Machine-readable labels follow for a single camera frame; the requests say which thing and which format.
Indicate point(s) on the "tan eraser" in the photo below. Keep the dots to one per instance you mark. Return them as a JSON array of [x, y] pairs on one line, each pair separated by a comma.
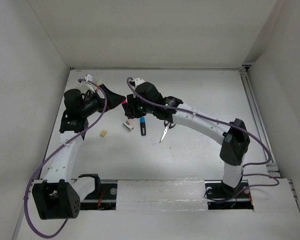
[[103, 133]]

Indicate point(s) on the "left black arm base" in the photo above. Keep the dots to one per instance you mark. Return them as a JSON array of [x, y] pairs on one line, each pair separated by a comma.
[[95, 194]]

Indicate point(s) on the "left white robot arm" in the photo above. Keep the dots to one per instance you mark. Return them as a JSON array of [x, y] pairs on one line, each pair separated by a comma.
[[57, 196]]

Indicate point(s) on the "blue black highlighter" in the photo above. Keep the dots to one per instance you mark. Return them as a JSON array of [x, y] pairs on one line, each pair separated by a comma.
[[142, 122]]

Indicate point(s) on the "black handled scissors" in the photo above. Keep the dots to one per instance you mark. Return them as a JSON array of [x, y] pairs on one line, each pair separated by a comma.
[[167, 126]]

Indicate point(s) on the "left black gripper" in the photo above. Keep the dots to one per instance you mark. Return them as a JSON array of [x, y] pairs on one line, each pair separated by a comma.
[[112, 99]]

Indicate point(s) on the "aluminium rail right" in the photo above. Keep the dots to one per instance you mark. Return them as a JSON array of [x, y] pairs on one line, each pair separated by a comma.
[[256, 115]]

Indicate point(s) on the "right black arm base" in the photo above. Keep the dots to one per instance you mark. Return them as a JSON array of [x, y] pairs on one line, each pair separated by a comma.
[[221, 197]]

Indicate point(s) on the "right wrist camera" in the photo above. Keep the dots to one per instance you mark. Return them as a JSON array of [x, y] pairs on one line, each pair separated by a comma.
[[138, 81]]

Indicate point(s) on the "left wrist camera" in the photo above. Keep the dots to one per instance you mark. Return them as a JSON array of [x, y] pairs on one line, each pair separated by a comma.
[[86, 83]]

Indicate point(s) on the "white round divided container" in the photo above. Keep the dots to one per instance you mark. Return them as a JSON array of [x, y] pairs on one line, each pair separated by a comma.
[[95, 82]]

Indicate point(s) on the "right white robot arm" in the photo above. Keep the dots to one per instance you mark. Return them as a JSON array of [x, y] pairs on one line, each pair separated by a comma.
[[232, 138]]

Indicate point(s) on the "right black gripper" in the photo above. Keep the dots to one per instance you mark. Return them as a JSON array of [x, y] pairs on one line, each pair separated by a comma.
[[131, 111]]

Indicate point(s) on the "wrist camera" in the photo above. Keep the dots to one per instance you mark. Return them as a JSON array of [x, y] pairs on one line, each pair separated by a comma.
[[86, 83], [138, 81]]

